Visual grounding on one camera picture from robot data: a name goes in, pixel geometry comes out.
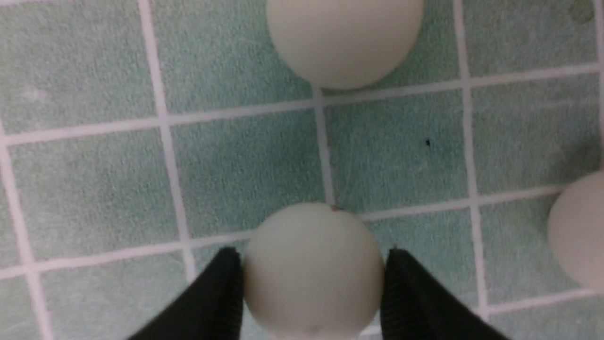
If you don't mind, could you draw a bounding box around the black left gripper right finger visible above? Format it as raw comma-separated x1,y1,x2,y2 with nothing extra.
380,248,506,340

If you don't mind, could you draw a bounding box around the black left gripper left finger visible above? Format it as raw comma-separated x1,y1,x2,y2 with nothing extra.
130,246,243,340

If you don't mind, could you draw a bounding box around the white ping-pong ball with mark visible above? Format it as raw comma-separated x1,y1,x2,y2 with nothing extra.
547,170,604,295

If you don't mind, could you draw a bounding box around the green checkered tablecloth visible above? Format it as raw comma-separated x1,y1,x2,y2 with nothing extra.
0,0,603,340

